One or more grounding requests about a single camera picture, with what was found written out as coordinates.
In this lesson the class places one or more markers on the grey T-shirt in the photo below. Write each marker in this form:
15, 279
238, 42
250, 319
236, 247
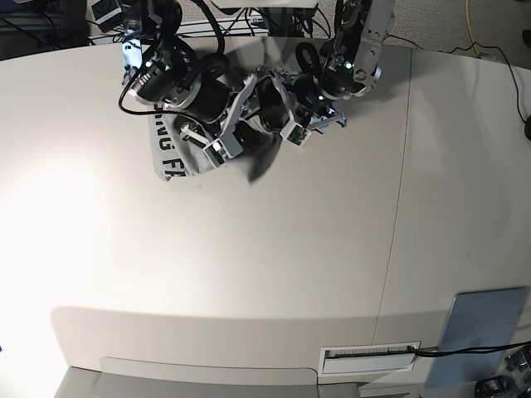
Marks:
170, 161

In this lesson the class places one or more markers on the blue-grey flat panel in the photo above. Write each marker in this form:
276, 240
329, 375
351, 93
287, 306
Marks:
477, 319

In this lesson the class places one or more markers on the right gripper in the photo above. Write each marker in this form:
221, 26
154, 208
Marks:
210, 109

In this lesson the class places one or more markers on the black device bottom right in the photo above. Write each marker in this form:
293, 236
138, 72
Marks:
497, 386

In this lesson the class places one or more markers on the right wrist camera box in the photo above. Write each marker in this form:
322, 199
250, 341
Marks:
222, 150

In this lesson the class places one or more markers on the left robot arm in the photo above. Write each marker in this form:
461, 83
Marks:
346, 65

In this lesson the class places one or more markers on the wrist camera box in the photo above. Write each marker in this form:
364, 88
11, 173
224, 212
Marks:
295, 134
222, 150

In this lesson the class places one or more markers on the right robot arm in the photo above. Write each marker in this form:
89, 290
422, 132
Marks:
157, 60

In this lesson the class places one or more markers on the black box device top left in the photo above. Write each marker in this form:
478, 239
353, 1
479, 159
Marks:
107, 14

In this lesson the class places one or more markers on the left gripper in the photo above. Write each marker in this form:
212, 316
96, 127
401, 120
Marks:
284, 95

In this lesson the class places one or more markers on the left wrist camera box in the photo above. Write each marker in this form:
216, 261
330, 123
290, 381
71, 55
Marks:
295, 134

